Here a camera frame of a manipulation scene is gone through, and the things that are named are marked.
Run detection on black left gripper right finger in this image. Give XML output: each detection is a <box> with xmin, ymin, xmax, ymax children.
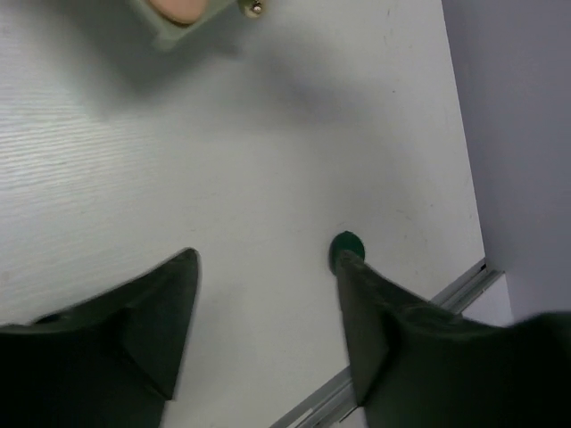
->
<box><xmin>336</xmin><ymin>251</ymin><xmax>570</xmax><ymax>427</ymax></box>

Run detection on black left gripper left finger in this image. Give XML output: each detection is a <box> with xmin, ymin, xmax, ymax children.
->
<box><xmin>1</xmin><ymin>249</ymin><xmax>200</xmax><ymax>427</ymax></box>

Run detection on peach round makeup puff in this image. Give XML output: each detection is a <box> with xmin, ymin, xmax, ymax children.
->
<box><xmin>148</xmin><ymin>0</ymin><xmax>209</xmax><ymax>25</ymax></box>

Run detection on plain dark green puff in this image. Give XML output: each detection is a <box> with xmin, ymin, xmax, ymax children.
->
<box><xmin>327</xmin><ymin>231</ymin><xmax>366</xmax><ymax>276</ymax></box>

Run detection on aluminium table edge rail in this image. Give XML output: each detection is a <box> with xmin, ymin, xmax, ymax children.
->
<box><xmin>273</xmin><ymin>260</ymin><xmax>512</xmax><ymax>427</ymax></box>

